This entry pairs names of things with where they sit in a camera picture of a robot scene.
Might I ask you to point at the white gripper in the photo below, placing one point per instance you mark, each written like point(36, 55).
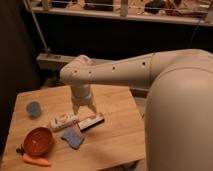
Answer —
point(81, 96)

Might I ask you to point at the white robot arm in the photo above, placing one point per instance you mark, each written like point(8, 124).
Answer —
point(179, 106)

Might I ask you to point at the blue ceramic cup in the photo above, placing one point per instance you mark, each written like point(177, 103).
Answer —
point(33, 108)

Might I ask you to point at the black and brown eraser block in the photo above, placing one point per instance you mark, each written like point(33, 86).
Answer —
point(91, 121)

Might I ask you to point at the blue sponge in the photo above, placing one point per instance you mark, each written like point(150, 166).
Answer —
point(73, 138)

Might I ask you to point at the wooden table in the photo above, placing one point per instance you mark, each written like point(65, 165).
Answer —
point(118, 140)

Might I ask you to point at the orange bowl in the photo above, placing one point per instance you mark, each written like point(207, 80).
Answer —
point(38, 141)

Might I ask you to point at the metal stand pole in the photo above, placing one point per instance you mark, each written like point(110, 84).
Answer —
point(46, 48)

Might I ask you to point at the orange carrot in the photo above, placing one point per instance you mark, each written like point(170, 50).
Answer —
point(35, 160)

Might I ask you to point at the wooden shelf ledge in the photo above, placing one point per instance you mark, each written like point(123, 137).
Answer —
point(80, 11)

